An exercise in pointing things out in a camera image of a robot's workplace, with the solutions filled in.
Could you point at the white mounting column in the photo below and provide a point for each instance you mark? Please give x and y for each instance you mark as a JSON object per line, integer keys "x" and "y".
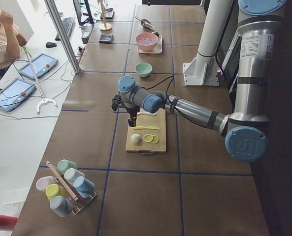
{"x": 202, "y": 70}

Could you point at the grey cup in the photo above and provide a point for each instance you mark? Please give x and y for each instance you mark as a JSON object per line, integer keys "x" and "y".
{"x": 62, "y": 206}

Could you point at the white cup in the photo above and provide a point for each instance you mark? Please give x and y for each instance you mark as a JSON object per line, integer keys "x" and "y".
{"x": 72, "y": 174}

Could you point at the far teach pendant tablet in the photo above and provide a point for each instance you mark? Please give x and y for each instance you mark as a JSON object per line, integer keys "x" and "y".
{"x": 43, "y": 63}

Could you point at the cream plastic tray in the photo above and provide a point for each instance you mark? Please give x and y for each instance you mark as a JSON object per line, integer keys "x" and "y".
{"x": 157, "y": 49}

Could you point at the white plastic spoon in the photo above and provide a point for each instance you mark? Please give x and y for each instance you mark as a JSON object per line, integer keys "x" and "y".
{"x": 146, "y": 114}

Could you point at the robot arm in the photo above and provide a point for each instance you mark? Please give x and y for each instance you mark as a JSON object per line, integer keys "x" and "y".
{"x": 258, "y": 22}

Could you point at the teach pendant tablet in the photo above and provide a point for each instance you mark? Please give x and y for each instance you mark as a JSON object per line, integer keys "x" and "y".
{"x": 15, "y": 93}
{"x": 43, "y": 63}

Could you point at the pile of clear ice cubes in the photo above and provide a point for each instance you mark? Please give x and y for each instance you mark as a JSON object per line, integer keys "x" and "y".
{"x": 147, "y": 41}

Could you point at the blue cup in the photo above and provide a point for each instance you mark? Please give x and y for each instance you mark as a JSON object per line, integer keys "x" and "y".
{"x": 84, "y": 186}

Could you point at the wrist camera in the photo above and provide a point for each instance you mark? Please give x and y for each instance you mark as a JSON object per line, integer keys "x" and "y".
{"x": 116, "y": 102}

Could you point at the pink cup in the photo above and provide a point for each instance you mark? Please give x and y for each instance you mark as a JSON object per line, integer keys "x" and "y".
{"x": 44, "y": 182}

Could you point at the pink bowl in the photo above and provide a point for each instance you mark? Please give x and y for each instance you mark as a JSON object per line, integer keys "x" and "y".
{"x": 145, "y": 35}

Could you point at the white reacher grabber tool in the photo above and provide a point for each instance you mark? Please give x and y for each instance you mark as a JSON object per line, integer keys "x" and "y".
{"x": 43, "y": 100}

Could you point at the black computer mouse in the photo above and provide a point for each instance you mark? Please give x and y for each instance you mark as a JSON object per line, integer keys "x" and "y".
{"x": 50, "y": 45}

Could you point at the black keyboard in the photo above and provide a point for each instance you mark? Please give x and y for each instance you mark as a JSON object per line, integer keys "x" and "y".
{"x": 68, "y": 24}

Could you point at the yellow plastic knife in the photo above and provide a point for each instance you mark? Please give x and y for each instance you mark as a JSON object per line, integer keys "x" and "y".
{"x": 146, "y": 127}

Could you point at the black framed box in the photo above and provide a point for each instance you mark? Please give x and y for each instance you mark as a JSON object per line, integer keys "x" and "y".
{"x": 109, "y": 13}

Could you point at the wooden stand with round base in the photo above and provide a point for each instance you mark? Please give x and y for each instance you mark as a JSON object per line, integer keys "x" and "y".
{"x": 104, "y": 26}

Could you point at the green cup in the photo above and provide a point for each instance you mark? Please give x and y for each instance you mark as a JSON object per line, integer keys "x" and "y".
{"x": 64, "y": 165}

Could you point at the steel ice scoop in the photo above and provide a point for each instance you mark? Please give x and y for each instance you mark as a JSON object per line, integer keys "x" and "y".
{"x": 145, "y": 23}

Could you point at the white wire cup rack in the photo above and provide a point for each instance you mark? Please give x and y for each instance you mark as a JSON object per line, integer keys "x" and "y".
{"x": 81, "y": 203}

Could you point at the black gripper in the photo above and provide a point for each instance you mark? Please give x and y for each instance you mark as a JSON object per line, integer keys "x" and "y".
{"x": 132, "y": 111}

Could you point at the wooden rack rod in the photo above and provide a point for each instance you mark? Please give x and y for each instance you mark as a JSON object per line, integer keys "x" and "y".
{"x": 61, "y": 180}

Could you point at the white steamed bun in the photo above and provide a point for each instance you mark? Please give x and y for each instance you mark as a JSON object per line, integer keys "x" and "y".
{"x": 136, "y": 139}

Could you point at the near teach pendant tablet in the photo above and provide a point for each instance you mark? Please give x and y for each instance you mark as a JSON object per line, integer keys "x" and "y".
{"x": 15, "y": 93}

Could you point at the aluminium frame post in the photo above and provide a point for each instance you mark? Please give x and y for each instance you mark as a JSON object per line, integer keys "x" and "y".
{"x": 54, "y": 14}

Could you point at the green bowl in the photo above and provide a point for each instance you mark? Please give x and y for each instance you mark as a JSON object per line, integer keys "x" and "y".
{"x": 143, "y": 69}

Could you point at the bamboo cutting board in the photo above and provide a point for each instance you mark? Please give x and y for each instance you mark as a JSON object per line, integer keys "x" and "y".
{"x": 160, "y": 121}

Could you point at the folded grey cloth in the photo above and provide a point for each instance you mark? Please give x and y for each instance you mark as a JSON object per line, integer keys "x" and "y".
{"x": 106, "y": 38}

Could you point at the yellow cup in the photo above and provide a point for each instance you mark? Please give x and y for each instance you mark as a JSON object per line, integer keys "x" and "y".
{"x": 54, "y": 190}

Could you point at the red object at edge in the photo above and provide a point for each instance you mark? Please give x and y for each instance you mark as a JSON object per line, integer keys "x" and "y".
{"x": 7, "y": 223}

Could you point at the person in peach shirt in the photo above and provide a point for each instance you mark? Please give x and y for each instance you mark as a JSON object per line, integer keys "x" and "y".
{"x": 11, "y": 42}

